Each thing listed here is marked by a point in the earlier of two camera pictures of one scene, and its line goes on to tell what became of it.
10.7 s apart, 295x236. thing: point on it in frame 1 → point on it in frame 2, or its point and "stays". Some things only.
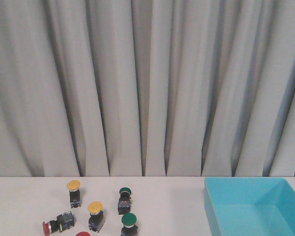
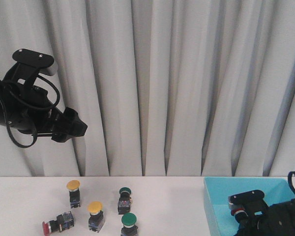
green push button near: (129, 220) stays
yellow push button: (73, 187) stays
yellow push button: (96, 220) stays
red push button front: (82, 233) → (239, 213)
